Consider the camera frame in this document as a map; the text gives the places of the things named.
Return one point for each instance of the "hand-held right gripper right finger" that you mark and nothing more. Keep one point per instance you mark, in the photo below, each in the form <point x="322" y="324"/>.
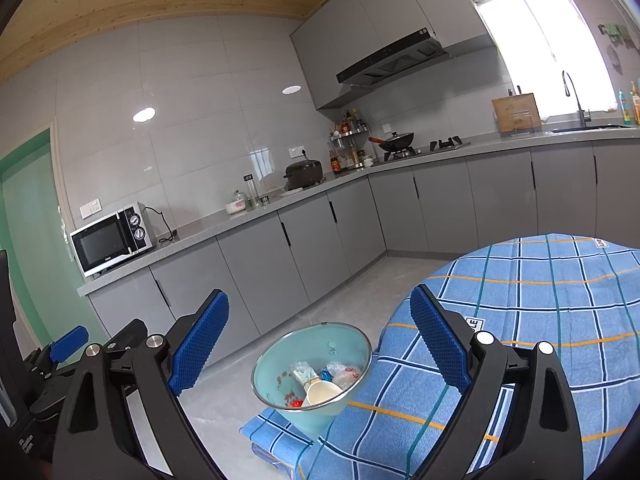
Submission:
<point x="440" y="340"/>

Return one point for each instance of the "black rice cooker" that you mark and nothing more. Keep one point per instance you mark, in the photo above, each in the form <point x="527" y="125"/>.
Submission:
<point x="304" y="175"/>

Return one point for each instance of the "green glass jar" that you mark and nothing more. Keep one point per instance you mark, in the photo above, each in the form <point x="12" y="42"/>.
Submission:
<point x="241" y="196"/>

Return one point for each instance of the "orange red blue plastic bag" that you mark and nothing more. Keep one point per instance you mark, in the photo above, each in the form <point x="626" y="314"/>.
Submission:
<point x="296" y="402"/>

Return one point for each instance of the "window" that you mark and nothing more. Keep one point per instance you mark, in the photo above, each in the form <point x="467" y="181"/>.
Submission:
<point x="545" y="50"/>

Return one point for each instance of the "white wall socket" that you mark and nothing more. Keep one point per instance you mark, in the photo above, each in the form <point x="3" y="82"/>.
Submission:
<point x="297" y="151"/>

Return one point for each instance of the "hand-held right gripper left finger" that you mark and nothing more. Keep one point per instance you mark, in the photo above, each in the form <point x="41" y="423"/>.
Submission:
<point x="200" y="345"/>

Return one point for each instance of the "wooden cutting board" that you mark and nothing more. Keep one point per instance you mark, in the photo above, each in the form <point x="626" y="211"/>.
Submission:
<point x="517" y="112"/>

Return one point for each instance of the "grey upper cabinets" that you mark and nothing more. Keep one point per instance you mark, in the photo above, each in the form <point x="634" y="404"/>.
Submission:
<point x="375" y="10"/>

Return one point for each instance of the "dark kitchen faucet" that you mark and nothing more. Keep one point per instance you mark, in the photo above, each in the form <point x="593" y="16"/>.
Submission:
<point x="582" y="115"/>

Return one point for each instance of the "yellow detergent bottle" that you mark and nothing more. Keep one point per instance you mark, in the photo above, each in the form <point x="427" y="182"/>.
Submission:
<point x="636" y="107"/>

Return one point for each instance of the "black range hood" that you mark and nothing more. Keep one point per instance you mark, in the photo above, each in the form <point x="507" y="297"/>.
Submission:
<point x="390" y="60"/>

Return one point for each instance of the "black wok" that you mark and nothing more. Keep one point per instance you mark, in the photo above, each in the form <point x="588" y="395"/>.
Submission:
<point x="397" y="141"/>

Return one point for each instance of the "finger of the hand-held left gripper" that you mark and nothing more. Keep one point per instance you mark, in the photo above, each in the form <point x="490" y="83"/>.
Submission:
<point x="67" y="342"/>
<point x="127" y="334"/>

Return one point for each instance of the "metal spice rack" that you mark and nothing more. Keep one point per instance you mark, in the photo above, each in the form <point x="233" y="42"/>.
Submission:
<point x="350" y="135"/>

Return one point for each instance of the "hanging cloths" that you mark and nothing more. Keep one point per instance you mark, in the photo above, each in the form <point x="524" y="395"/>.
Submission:
<point x="615" y="32"/>

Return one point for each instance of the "gas stove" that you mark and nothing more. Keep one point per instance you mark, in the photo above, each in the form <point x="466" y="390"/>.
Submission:
<point x="445" y="145"/>

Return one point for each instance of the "hanging scrubber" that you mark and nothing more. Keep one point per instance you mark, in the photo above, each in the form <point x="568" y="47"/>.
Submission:
<point x="614" y="56"/>

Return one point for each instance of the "teal trash bin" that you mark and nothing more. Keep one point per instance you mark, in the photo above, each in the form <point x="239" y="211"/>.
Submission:
<point x="300" y="420"/>

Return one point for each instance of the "white paper cup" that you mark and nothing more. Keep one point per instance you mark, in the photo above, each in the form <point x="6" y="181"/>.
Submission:
<point x="322" y="392"/>

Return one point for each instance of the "green door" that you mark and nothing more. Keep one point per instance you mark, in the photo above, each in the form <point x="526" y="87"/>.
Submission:
<point x="25" y="240"/>

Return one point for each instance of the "blue plaid tablecloth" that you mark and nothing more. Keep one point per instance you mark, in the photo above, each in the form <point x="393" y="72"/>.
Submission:
<point x="550" y="320"/>

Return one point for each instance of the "dark sauce bottle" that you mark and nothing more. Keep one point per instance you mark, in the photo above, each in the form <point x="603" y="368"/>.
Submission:
<point x="335" y="164"/>

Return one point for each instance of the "clear red-print plastic bag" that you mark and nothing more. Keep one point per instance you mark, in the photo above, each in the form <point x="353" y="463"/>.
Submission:
<point x="345" y="375"/>

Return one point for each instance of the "clear tumbler bottle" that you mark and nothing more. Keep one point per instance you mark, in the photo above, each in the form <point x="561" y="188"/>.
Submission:
<point x="251" y="190"/>

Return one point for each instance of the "green dish soap bottle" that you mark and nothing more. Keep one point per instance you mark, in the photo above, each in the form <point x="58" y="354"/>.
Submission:
<point x="624" y="109"/>

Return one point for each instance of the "white microwave oven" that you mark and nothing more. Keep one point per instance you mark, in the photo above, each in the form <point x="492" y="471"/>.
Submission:
<point x="105" y="242"/>

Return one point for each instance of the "white wall switch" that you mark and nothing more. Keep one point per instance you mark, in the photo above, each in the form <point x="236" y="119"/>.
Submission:
<point x="91" y="208"/>

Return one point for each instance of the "grey kitchen counter cabinets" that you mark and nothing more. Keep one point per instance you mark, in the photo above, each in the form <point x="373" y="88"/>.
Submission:
<point x="310" y="240"/>

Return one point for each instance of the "clear green-print plastic bag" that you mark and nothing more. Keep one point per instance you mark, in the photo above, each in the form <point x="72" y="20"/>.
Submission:
<point x="305" y="372"/>

